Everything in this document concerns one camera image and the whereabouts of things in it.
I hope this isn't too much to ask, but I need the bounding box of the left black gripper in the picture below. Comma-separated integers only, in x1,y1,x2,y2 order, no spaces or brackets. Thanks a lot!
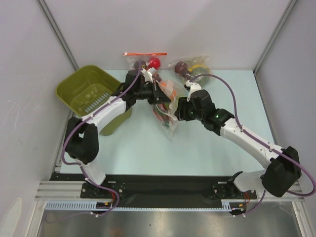
134,80,171,105

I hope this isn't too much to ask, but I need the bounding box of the polka dot strawberry bag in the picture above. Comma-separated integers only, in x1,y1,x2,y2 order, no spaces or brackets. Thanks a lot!
152,80,188,140

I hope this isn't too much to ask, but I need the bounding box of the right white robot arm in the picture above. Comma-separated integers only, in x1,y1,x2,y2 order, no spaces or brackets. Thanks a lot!
175,89,302,198

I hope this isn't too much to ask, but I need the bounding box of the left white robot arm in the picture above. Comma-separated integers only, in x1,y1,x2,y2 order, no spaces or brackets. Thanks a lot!
62,68,171,198

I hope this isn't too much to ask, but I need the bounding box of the clear bag with melon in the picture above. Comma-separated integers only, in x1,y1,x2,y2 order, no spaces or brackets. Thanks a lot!
168,55,211,85

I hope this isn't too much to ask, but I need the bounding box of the red zip fruit bag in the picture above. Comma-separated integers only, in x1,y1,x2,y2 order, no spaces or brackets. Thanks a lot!
123,52,168,71

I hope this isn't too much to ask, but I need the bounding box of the olive green plastic basket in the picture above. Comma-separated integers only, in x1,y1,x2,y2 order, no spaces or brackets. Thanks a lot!
55,64,133,137

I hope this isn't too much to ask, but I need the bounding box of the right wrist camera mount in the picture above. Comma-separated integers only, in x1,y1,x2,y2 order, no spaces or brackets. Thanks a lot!
184,80,201,102

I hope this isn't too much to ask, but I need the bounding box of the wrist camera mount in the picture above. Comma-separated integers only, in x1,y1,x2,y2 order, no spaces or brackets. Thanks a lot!
184,80,201,102
141,67,157,82

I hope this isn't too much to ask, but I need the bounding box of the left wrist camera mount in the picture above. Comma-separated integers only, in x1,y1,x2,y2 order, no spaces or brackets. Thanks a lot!
141,67,157,82

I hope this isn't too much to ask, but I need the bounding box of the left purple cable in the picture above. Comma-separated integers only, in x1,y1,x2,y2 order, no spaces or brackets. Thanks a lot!
61,60,146,219

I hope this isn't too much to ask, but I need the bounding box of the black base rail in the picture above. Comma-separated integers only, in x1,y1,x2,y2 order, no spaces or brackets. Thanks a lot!
50,173,257,207

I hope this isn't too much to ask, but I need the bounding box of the aluminium frame post left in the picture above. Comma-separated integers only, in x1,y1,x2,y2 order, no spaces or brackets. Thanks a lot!
35,0,79,71

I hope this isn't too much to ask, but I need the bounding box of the aluminium frame post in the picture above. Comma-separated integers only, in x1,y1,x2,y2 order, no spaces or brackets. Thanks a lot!
35,0,79,71
253,0,299,76

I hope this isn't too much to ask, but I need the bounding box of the aluminium frame post right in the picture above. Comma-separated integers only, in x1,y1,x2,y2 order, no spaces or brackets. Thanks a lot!
253,0,299,76

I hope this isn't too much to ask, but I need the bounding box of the white cable duct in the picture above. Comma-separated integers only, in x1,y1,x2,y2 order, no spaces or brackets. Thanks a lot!
45,200,246,213

